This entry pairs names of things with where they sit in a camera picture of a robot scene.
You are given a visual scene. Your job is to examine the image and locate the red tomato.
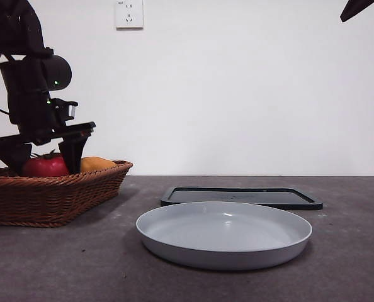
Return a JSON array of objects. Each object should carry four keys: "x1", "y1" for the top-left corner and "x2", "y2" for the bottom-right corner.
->
[{"x1": 21, "y1": 150, "x2": 71, "y2": 177}]

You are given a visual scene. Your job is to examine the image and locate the orange round fruit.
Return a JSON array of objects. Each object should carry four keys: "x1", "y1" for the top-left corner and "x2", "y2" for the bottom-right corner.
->
[{"x1": 80, "y1": 156, "x2": 117, "y2": 173}]

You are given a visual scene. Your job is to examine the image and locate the brown wicker basket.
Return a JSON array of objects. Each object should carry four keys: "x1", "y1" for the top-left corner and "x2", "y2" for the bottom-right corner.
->
[{"x1": 0, "y1": 160, "x2": 134, "y2": 227}]

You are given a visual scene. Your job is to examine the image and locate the grey round plate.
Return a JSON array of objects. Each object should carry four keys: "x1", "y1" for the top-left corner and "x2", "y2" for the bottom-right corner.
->
[{"x1": 135, "y1": 201, "x2": 314, "y2": 271}]

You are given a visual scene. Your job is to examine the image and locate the black rectangular tray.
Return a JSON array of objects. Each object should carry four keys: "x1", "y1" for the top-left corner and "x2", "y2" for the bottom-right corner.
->
[{"x1": 160, "y1": 186, "x2": 324, "y2": 211}]

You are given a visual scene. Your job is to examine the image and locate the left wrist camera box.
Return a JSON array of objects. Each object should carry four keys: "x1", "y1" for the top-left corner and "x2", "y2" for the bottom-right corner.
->
[{"x1": 50, "y1": 98, "x2": 79, "y2": 122}]

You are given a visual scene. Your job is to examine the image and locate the white wall socket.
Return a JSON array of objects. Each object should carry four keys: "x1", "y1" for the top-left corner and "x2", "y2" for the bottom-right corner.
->
[{"x1": 116, "y1": 0, "x2": 144, "y2": 31}]

